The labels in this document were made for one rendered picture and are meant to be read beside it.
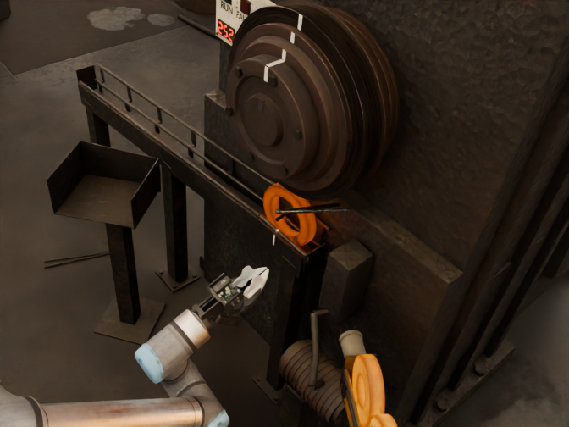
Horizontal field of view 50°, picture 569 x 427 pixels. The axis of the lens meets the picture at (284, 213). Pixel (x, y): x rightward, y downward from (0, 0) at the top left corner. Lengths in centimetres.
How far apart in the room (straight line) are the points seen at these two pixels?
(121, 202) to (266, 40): 80
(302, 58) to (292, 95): 8
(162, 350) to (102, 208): 64
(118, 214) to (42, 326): 69
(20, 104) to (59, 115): 23
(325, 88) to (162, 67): 258
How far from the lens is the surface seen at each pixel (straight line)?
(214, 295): 147
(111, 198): 198
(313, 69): 131
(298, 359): 167
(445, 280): 147
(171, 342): 145
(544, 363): 260
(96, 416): 125
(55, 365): 234
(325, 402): 164
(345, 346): 152
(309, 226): 163
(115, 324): 239
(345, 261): 154
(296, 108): 129
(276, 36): 139
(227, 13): 179
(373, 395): 136
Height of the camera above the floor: 191
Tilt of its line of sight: 43 degrees down
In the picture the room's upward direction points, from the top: 7 degrees clockwise
